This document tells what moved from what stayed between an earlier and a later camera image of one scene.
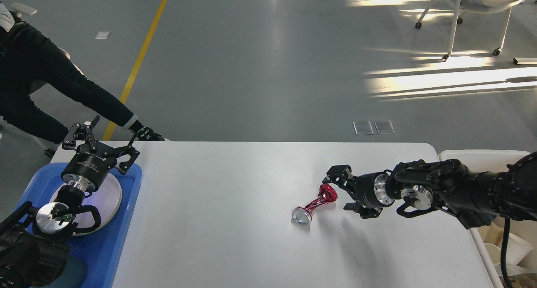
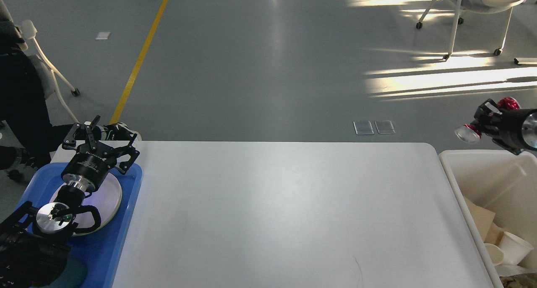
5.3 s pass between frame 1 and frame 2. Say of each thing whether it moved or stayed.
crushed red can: moved
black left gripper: stayed
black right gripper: moved
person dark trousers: moved
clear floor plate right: stayed
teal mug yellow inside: stayed
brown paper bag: stayed
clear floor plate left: stayed
